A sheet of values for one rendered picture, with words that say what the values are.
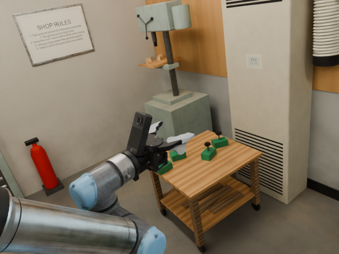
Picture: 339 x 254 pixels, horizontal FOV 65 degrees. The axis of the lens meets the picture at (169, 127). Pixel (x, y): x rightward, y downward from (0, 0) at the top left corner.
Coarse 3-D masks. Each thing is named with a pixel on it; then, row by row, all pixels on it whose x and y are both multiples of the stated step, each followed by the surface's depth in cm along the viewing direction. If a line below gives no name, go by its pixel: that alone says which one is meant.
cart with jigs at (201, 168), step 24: (192, 144) 214; (216, 144) 199; (240, 144) 201; (168, 168) 185; (192, 168) 184; (216, 168) 179; (240, 168) 177; (168, 192) 220; (192, 192) 161; (216, 192) 207; (240, 192) 202; (192, 216) 170; (216, 216) 187
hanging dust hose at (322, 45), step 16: (320, 0) 145; (336, 0) 142; (320, 16) 148; (336, 16) 145; (320, 32) 151; (336, 32) 148; (320, 48) 155; (336, 48) 151; (320, 64) 158; (336, 64) 155
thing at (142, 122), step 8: (136, 112) 71; (136, 120) 70; (144, 120) 69; (136, 128) 70; (144, 128) 69; (136, 136) 70; (144, 136) 69; (128, 144) 71; (136, 144) 70; (144, 144) 70; (136, 152) 69
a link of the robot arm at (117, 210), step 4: (116, 200) 65; (112, 204) 64; (116, 204) 65; (108, 208) 63; (112, 208) 64; (116, 208) 65; (120, 208) 66; (96, 212) 63; (100, 212) 63; (104, 212) 63; (108, 212) 64; (112, 212) 64; (116, 212) 64; (120, 212) 64; (124, 212) 64; (128, 212) 64; (120, 216) 62
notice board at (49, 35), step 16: (16, 16) 236; (32, 16) 243; (48, 16) 251; (64, 16) 258; (80, 16) 267; (32, 32) 246; (48, 32) 254; (64, 32) 262; (80, 32) 271; (32, 48) 250; (48, 48) 257; (64, 48) 266; (80, 48) 275; (32, 64) 253
